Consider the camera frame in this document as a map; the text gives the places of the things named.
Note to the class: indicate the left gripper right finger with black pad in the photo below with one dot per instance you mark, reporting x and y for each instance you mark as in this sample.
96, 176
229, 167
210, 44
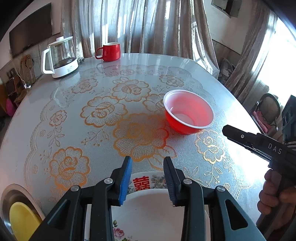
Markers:
228, 221

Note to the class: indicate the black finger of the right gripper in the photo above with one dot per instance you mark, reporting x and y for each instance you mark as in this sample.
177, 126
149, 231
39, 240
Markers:
246, 140

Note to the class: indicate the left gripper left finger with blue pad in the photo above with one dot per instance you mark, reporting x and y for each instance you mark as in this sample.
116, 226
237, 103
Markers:
67, 219

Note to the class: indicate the white floral enamel plate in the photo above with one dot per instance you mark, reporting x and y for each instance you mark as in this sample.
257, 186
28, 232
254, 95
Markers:
147, 213

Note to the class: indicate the yellow plastic bowl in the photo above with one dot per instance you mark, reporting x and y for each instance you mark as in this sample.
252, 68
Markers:
24, 221

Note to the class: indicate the stainless steel basin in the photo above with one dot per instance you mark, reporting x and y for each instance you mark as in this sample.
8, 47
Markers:
16, 193

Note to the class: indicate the red plastic bowl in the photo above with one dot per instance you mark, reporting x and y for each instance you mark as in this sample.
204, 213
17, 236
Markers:
186, 112

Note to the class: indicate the person's right hand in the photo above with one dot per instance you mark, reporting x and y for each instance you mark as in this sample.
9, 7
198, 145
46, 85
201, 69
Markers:
268, 200

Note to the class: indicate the pink cloth on chair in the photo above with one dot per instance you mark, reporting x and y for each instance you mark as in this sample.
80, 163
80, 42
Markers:
263, 124

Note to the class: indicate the dark wooden chair right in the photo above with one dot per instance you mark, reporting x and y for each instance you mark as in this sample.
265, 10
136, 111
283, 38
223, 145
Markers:
270, 109

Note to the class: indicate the grey curtain right window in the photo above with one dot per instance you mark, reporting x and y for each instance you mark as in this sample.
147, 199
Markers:
257, 44

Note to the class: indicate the lace floral table cover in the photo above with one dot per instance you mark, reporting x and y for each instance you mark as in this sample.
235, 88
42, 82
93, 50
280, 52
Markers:
95, 118

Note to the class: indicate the pink round object on floor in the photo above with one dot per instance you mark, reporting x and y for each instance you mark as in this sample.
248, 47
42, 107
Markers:
10, 108

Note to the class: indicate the grey sheer curtain centre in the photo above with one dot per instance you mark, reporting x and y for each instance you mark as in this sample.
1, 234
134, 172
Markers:
175, 28

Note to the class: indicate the red ceramic mug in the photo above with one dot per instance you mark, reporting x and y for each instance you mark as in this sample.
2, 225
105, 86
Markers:
109, 52

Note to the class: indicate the glass electric kettle white base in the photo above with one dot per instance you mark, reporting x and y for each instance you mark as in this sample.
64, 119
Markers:
59, 59

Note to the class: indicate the grey wall electrical box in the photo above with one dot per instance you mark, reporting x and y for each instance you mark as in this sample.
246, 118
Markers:
230, 7

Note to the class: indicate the wooden chair by wall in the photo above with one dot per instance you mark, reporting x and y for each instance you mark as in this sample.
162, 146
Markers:
27, 69

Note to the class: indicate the black wall television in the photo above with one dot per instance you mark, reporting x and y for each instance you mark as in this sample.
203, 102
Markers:
32, 30

